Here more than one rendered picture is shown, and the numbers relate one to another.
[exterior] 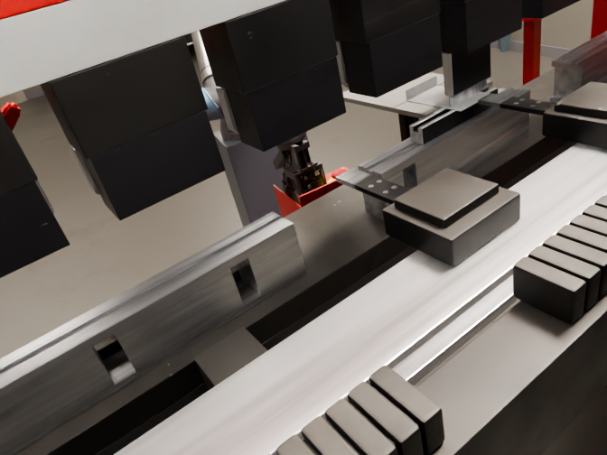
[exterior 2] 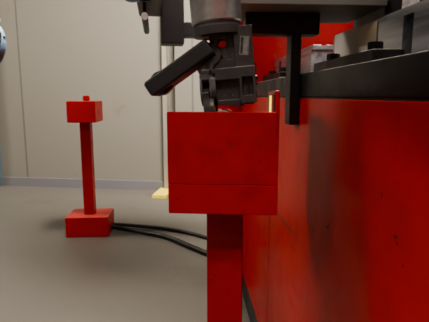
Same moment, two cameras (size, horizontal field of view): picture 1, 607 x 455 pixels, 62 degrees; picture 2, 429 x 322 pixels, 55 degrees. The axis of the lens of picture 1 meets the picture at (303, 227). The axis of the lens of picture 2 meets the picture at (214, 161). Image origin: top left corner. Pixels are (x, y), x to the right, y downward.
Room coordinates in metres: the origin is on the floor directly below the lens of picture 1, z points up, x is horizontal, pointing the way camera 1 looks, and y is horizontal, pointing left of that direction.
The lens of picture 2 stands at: (0.80, 0.56, 0.83)
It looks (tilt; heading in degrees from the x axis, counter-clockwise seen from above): 9 degrees down; 294
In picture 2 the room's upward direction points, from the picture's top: straight up
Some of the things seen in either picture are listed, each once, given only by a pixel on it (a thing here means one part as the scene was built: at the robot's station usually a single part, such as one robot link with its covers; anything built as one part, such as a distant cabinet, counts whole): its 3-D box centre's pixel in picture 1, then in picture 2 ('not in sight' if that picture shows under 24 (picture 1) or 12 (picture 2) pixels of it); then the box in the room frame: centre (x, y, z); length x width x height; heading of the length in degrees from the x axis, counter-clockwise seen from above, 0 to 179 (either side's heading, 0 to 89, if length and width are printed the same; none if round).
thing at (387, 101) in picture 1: (409, 90); (300, 11); (0.99, -0.28, 1.00); 0.26 x 0.18 x 0.01; 28
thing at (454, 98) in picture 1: (467, 71); not in sight; (0.86, -0.35, 1.05); 0.10 x 0.02 x 0.10; 118
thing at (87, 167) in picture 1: (137, 124); not in sight; (0.60, 0.16, 1.18); 0.15 x 0.09 x 0.17; 118
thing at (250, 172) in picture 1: (271, 226); not in sight; (1.64, 0.11, 0.39); 0.18 x 0.18 x 0.78; 17
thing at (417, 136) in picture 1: (455, 114); (382, 14); (0.84, -0.32, 0.99); 0.20 x 0.03 x 0.03; 118
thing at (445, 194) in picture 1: (405, 192); not in sight; (0.57, -0.14, 1.01); 0.26 x 0.12 x 0.05; 28
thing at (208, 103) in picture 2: (293, 188); (210, 110); (1.06, 0.00, 0.81); 0.05 x 0.02 x 0.09; 110
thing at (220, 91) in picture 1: (275, 69); not in sight; (0.69, -0.02, 1.18); 0.15 x 0.09 x 0.17; 118
